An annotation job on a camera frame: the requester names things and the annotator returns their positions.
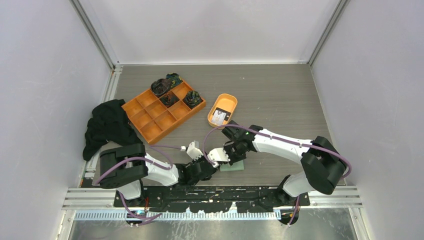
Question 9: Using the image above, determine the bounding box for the green card holder wallet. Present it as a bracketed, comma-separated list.
[219, 160, 245, 172]

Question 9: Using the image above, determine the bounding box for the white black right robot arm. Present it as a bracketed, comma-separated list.
[221, 121, 350, 206]

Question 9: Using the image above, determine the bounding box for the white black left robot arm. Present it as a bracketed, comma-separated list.
[95, 141, 219, 207]

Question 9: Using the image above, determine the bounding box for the silver card in tray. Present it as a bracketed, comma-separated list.
[210, 109, 227, 126]

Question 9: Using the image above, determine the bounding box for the black card in tray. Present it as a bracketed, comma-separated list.
[215, 107, 231, 121]

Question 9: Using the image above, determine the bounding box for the yellow oval tray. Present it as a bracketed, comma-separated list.
[207, 93, 238, 129]

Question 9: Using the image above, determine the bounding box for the orange wooden divider box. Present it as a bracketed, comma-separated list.
[122, 80, 207, 145]

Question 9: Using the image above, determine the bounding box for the green patterned rolled sock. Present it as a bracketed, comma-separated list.
[183, 90, 203, 109]

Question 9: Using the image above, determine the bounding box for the dark rolled sock centre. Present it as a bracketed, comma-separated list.
[159, 91, 180, 108]

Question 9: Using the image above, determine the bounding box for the dark rolled sock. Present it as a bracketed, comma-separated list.
[150, 78, 172, 98]
[165, 72, 183, 88]
[159, 91, 180, 108]

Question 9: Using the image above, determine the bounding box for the dark rolled sock left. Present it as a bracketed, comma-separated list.
[150, 78, 172, 98]

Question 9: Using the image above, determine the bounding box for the dark rolled sock top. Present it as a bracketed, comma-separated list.
[165, 72, 183, 88]

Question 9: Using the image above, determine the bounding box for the black cloth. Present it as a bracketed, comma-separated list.
[82, 99, 142, 161]

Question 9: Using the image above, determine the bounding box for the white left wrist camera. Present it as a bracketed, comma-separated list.
[180, 140, 204, 162]

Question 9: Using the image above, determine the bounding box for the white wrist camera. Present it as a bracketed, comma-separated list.
[180, 140, 204, 162]
[207, 147, 230, 168]

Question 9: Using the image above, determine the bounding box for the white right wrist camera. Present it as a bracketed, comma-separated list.
[207, 147, 230, 168]

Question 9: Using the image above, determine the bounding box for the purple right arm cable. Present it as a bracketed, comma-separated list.
[202, 124, 353, 226]

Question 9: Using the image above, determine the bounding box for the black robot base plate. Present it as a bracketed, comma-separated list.
[125, 185, 295, 213]

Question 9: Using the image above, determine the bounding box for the aluminium frame rail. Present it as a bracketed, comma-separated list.
[62, 186, 363, 222]

